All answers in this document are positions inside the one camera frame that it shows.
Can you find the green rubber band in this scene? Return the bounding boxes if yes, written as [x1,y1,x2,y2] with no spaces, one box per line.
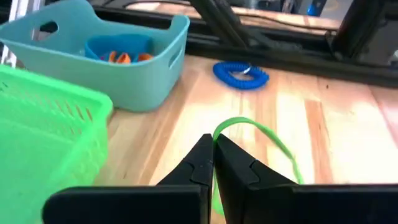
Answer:
[212,116,305,218]

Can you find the black aluminium rig frame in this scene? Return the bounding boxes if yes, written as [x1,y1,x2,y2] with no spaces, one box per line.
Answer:
[90,0,398,88]

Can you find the teal plastic bin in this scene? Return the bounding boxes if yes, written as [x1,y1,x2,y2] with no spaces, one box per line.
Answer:
[0,0,191,113]

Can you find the green plastic basket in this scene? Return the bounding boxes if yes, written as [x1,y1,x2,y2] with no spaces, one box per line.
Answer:
[0,64,114,224]

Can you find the blue coil wristband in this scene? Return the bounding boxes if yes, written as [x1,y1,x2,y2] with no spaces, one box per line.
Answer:
[212,61,270,91]

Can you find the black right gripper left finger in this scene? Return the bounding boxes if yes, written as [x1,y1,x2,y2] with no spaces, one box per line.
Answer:
[157,133,215,187]

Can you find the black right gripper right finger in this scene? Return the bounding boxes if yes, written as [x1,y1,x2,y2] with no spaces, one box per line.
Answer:
[215,133,297,187]

